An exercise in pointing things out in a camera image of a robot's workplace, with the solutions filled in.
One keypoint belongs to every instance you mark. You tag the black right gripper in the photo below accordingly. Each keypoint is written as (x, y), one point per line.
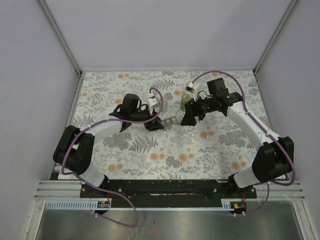
(192, 110)

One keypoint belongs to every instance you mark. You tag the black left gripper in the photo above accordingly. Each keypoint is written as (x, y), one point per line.
(154, 124)

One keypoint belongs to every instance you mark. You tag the grey weekly pill organizer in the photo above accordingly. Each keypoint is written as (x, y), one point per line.
(167, 122)

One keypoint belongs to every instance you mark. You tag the green pill bottle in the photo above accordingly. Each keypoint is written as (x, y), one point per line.
(183, 105)

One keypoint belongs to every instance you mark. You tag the green bottle cap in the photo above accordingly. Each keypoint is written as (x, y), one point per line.
(186, 98)

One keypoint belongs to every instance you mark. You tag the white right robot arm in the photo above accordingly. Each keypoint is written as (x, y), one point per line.
(274, 157)

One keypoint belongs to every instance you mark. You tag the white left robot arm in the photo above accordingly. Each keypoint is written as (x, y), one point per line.
(75, 147)

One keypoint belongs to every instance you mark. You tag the floral table mat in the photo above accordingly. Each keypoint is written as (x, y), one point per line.
(138, 153)

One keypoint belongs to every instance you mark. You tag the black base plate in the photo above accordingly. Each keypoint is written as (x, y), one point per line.
(171, 189)

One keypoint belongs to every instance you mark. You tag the white cable duct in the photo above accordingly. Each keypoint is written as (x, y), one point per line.
(141, 204)

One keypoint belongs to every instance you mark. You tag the aluminium frame rail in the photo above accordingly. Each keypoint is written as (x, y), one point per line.
(71, 189)

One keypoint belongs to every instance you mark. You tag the left aluminium corner post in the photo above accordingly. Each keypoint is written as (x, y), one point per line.
(59, 35)

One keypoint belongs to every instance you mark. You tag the aluminium corner post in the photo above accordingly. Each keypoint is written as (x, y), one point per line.
(59, 35)
(276, 33)

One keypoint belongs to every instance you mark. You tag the right aluminium corner post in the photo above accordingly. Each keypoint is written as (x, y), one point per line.
(276, 33)

